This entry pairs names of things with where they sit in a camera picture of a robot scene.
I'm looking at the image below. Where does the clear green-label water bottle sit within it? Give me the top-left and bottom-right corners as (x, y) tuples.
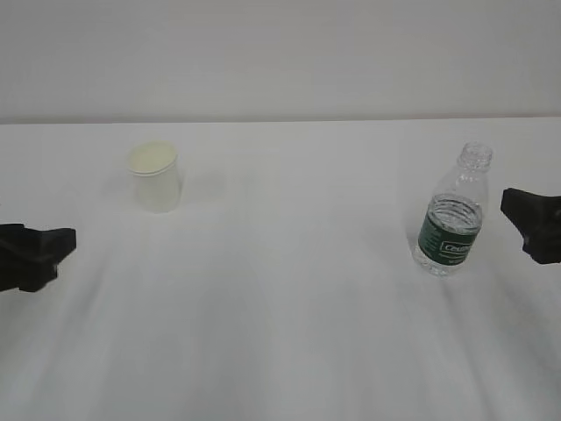
(413, 142), (493, 276)

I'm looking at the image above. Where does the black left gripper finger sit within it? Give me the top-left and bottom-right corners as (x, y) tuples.
(1, 264), (58, 293)
(1, 224), (76, 265)

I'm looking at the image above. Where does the white paper cup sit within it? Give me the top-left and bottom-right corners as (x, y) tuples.
(127, 141), (181, 213)

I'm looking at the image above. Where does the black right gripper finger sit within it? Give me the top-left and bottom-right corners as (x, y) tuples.
(522, 227), (561, 264)
(501, 188), (560, 240)

